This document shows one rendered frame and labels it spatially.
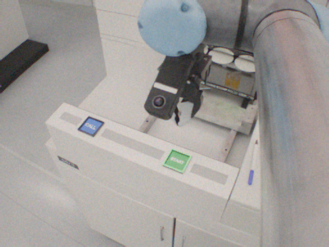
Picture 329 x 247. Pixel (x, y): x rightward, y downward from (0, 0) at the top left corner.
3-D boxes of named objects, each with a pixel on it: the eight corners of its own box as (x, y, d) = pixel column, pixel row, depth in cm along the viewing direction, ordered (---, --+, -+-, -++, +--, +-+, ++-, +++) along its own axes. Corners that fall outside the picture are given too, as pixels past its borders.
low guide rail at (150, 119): (188, 64, 121) (189, 58, 119) (193, 65, 121) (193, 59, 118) (127, 152, 91) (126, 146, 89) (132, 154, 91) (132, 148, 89)
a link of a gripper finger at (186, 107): (200, 116, 64) (204, 83, 57) (190, 134, 61) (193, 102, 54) (187, 111, 65) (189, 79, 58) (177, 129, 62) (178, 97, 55)
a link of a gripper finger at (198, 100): (201, 116, 58) (205, 82, 51) (198, 121, 57) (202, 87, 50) (179, 108, 59) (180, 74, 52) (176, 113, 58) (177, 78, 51)
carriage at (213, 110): (157, 87, 107) (157, 80, 105) (254, 118, 97) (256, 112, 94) (147, 100, 102) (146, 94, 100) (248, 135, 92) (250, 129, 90)
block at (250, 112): (247, 109, 95) (248, 103, 93) (256, 112, 94) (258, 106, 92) (240, 125, 91) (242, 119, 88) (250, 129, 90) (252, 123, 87)
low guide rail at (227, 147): (250, 83, 114) (252, 77, 111) (255, 84, 113) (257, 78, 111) (208, 184, 84) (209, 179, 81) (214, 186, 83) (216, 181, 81)
